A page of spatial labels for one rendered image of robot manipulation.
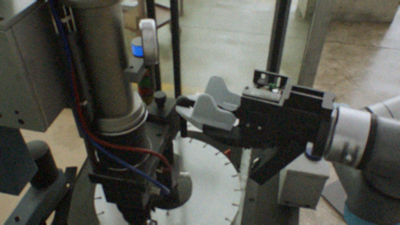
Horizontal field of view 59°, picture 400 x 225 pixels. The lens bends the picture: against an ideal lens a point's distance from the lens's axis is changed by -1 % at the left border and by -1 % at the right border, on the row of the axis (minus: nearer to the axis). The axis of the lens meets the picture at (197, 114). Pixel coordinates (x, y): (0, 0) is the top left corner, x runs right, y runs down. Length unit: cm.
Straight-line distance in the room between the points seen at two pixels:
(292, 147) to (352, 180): 12
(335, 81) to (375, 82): 32
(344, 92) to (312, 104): 240
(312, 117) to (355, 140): 6
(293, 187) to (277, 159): 50
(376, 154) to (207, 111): 22
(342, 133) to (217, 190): 42
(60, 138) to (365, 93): 226
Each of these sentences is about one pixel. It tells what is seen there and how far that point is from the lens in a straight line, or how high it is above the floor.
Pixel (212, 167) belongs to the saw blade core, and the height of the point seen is 95.
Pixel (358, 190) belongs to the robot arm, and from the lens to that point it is 55.
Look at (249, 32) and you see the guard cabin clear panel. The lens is 106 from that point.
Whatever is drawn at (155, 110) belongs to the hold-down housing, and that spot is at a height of 125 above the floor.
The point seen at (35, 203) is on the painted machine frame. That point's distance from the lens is 75.
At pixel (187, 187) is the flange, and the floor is 96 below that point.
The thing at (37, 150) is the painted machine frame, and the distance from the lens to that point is 73.
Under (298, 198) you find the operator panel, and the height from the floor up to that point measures 79.
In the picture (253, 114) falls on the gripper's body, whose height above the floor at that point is 131.
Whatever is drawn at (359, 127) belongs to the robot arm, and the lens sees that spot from 47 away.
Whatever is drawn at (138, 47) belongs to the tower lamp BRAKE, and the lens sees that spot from 91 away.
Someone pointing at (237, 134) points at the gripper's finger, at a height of 127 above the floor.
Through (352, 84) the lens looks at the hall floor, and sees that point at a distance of 298.
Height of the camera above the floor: 160
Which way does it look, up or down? 41 degrees down
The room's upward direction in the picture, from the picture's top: straight up
